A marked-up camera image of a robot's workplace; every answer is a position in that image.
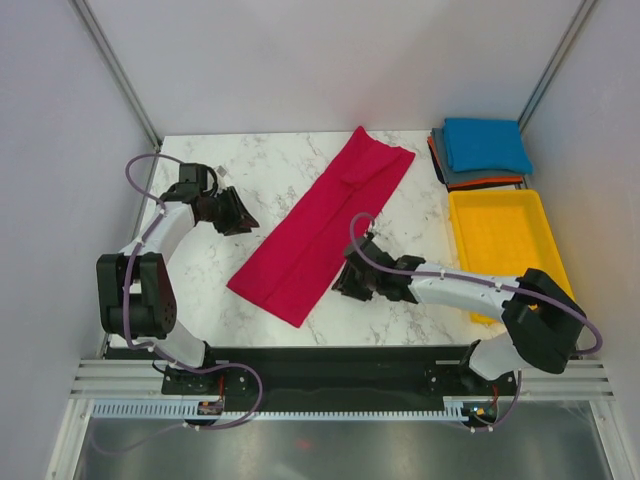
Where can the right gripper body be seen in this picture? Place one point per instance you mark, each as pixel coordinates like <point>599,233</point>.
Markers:
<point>358,286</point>

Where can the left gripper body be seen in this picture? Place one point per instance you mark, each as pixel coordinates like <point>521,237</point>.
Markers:
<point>229,215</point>

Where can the red t-shirt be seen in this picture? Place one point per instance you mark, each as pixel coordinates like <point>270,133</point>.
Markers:
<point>294,266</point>

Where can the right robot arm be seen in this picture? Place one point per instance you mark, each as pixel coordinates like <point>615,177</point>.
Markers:
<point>542,322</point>

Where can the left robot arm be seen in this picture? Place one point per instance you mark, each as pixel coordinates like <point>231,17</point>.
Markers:
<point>136,298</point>

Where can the yellow plastic tray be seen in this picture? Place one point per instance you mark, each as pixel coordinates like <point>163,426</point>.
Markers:
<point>504,233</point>

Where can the blue folded t-shirt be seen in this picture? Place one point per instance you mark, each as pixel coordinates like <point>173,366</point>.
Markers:
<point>485,144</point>

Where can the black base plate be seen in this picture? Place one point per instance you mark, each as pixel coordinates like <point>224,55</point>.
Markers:
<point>337,377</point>

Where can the white cable duct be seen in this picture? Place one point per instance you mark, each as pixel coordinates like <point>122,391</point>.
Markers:
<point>194,410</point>

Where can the left aluminium frame post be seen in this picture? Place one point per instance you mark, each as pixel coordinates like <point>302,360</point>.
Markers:
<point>99,39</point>

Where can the aluminium frame post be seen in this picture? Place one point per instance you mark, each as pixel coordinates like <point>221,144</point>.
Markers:
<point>563,49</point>
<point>99,39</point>

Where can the right aluminium frame post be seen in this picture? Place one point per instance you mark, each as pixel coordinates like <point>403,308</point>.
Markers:
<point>563,49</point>

